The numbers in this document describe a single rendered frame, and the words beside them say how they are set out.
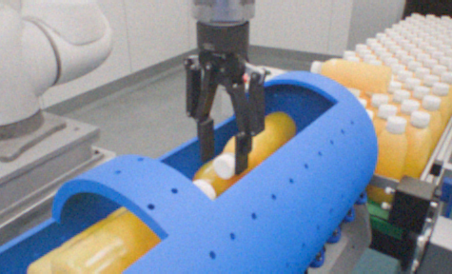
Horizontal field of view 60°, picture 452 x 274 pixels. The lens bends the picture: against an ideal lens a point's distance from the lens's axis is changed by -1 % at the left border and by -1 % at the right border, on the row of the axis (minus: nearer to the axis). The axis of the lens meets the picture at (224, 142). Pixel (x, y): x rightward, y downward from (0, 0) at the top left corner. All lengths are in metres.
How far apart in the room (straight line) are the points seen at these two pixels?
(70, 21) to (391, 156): 0.75
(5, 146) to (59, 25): 0.27
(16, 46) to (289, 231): 0.61
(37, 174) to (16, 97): 0.15
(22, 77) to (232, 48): 0.46
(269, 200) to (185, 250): 0.13
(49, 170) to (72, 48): 0.27
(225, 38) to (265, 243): 0.27
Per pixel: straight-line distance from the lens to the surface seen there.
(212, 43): 0.54
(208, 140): 0.65
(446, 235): 1.03
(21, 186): 0.83
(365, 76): 1.05
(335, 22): 5.22
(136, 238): 0.41
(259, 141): 0.68
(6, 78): 0.84
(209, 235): 0.38
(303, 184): 0.50
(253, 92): 0.55
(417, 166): 1.00
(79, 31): 0.94
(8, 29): 0.84
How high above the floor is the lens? 1.45
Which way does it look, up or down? 27 degrees down
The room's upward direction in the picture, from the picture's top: straight up
